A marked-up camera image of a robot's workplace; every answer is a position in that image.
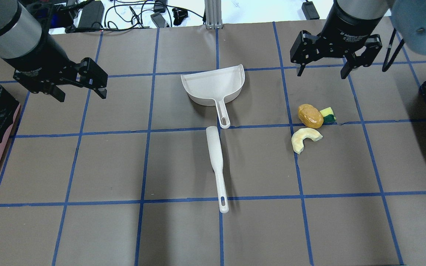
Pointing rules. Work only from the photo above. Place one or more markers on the white plastic dustpan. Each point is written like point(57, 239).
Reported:
point(215, 88)

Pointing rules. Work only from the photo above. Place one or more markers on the yellow green sponge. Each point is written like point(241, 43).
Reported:
point(328, 115)

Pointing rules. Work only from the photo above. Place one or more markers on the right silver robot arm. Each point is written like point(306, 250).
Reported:
point(408, 19)

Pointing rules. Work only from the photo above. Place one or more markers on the aluminium frame post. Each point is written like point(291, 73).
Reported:
point(213, 13)

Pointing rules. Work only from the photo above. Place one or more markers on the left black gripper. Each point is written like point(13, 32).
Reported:
point(44, 54)

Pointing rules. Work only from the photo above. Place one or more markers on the white hand brush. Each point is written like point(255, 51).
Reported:
point(217, 163)

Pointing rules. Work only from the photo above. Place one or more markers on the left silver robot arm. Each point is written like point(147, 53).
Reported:
point(21, 27)

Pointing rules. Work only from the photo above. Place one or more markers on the brown potato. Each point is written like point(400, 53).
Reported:
point(310, 116)

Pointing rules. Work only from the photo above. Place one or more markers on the black power adapter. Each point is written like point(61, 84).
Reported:
point(91, 17)

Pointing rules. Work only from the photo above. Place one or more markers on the black power brick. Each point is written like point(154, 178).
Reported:
point(309, 10)

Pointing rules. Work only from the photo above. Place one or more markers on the pale curved squash slice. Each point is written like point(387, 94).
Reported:
point(297, 139)

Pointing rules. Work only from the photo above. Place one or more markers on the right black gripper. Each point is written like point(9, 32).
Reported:
point(350, 25)

